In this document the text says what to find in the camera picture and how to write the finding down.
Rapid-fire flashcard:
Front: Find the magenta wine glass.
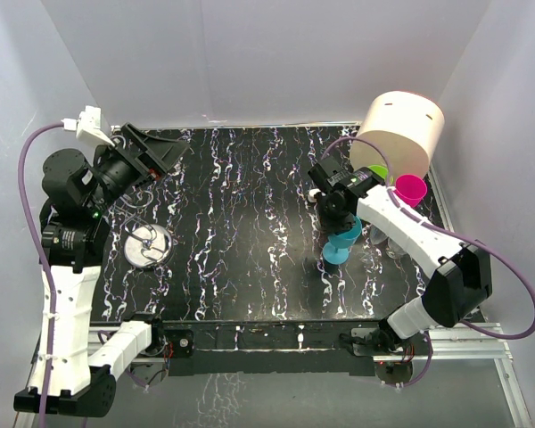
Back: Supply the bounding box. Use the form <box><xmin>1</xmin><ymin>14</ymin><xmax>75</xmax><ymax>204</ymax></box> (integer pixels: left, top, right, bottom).
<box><xmin>394</xmin><ymin>174</ymin><xmax>428</xmax><ymax>208</ymax></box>

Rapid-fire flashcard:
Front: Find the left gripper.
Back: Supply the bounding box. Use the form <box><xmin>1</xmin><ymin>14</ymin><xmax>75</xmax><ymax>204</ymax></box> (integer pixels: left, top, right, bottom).
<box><xmin>86</xmin><ymin>123</ymin><xmax>189</xmax><ymax>215</ymax></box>

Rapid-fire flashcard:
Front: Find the white cylindrical container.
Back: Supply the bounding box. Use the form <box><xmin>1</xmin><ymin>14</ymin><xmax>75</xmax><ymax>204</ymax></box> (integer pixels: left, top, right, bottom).
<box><xmin>350</xmin><ymin>91</ymin><xmax>445</xmax><ymax>178</ymax></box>

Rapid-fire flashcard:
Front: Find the black front mounting rail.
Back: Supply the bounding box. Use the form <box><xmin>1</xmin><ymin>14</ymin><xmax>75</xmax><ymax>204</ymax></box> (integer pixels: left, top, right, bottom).
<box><xmin>88</xmin><ymin>317</ymin><xmax>433</xmax><ymax>380</ymax></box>

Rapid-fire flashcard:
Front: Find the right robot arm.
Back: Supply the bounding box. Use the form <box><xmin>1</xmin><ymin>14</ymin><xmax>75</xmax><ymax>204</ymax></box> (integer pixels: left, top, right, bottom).
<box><xmin>309</xmin><ymin>156</ymin><xmax>492</xmax><ymax>354</ymax></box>

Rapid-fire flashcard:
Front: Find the chrome wine glass rack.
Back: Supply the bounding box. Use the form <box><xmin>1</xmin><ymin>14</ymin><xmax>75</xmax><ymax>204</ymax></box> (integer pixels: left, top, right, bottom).
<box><xmin>113</xmin><ymin>188</ymin><xmax>174</xmax><ymax>270</ymax></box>

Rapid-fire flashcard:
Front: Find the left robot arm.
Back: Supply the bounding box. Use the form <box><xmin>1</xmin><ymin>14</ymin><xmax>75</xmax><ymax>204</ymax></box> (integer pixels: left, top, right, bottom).
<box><xmin>13</xmin><ymin>124</ymin><xmax>189</xmax><ymax>418</ymax></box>

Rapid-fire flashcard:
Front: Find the small white rectangular block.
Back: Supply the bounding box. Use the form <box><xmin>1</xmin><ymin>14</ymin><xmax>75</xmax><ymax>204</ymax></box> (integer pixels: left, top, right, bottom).
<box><xmin>308</xmin><ymin>188</ymin><xmax>321</xmax><ymax>203</ymax></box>

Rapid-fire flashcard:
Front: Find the blue wine glass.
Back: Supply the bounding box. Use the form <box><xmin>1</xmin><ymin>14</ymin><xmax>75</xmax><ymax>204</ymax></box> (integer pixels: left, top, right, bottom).
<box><xmin>322</xmin><ymin>217</ymin><xmax>363</xmax><ymax>265</ymax></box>

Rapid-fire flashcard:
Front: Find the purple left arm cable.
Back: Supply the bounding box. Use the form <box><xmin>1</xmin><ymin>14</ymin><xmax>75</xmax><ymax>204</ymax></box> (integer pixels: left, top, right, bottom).
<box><xmin>17</xmin><ymin>123</ymin><xmax>112</xmax><ymax>428</ymax></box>

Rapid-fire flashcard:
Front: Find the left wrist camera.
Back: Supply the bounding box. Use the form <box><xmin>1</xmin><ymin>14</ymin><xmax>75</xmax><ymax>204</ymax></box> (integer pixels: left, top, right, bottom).
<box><xmin>62</xmin><ymin>105</ymin><xmax>115</xmax><ymax>147</ymax></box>

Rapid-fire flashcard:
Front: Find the clear wine glass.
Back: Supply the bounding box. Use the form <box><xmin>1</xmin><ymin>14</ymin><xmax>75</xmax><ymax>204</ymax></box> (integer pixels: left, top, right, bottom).
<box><xmin>369</xmin><ymin>225</ymin><xmax>388</xmax><ymax>245</ymax></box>
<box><xmin>385</xmin><ymin>238</ymin><xmax>407</xmax><ymax>259</ymax></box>

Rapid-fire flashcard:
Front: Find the green wine glass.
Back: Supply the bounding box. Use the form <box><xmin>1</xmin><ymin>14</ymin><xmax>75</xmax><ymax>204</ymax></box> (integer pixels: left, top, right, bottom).
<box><xmin>368</xmin><ymin>165</ymin><xmax>393</xmax><ymax>186</ymax></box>

